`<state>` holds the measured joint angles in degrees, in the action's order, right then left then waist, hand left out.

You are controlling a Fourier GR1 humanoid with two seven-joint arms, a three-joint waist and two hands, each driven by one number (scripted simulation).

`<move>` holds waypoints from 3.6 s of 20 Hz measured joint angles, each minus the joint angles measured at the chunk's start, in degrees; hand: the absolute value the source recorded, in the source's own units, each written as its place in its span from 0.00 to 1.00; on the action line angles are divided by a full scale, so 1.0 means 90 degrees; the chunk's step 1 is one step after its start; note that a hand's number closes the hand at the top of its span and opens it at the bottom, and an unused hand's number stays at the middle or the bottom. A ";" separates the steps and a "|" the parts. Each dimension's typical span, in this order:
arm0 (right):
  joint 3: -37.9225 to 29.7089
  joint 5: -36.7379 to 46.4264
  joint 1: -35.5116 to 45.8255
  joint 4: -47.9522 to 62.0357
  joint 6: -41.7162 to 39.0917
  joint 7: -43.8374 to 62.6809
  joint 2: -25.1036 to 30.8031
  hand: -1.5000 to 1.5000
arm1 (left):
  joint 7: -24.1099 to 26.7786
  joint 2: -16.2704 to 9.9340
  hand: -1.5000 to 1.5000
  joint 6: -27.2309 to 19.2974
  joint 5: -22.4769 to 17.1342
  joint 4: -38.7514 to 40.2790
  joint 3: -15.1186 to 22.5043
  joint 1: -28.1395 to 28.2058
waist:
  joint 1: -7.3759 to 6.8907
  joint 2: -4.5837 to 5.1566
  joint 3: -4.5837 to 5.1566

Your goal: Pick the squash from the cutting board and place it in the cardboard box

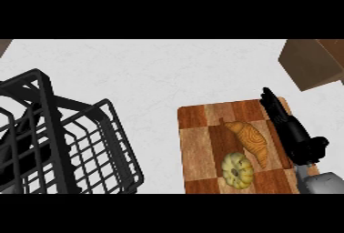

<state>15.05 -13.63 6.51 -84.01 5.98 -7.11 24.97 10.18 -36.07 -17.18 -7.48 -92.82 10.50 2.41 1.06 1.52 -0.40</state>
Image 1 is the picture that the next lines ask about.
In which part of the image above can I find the pale yellow squash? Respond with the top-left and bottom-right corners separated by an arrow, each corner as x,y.
219,152 -> 255,190

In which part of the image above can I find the checkered wooden cutting board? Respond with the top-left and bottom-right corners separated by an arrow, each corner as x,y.
175,96 -> 321,195

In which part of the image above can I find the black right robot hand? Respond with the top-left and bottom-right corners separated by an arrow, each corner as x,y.
259,86 -> 330,167

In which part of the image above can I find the orange croissant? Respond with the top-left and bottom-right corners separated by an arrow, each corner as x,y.
217,117 -> 270,169

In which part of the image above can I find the brown cardboard box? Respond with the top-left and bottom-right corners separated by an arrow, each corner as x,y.
276,39 -> 344,92

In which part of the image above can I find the black wire basket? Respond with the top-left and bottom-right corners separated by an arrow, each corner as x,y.
0,68 -> 144,195

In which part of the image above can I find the brown wooden corner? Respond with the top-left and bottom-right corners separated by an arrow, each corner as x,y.
0,39 -> 13,58

